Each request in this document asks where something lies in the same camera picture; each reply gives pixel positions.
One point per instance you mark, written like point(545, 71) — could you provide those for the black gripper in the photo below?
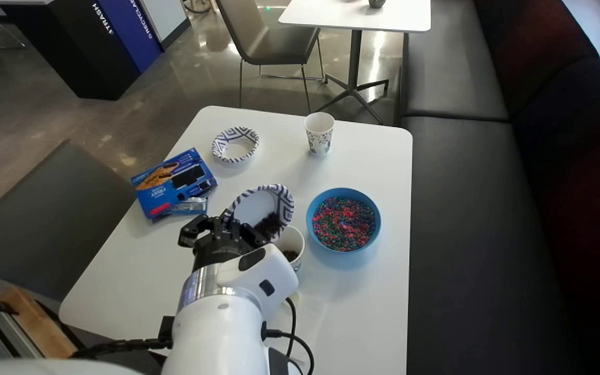
point(227, 246)

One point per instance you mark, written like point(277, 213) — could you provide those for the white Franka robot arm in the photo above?
point(224, 335)

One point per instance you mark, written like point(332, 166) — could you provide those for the patterned paper cup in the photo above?
point(299, 240)
point(319, 136)

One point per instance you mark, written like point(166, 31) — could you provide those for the silver foil wrapper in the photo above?
point(189, 208)

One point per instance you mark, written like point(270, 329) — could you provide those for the zebra striped empty bowl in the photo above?
point(234, 146)

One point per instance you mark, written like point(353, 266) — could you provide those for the blue fruit bar box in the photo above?
point(168, 185)

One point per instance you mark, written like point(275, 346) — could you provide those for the blue bowl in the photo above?
point(344, 259)

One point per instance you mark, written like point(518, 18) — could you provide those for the grey chair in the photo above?
point(265, 35)

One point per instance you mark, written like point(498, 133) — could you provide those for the blue black kiosk cabinet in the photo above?
point(106, 43)

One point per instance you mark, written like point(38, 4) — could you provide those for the white side table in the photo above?
point(356, 13)

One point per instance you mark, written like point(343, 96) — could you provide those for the wooden workbench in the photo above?
point(31, 323)

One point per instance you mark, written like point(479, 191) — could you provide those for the black bench sofa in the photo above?
point(495, 210)

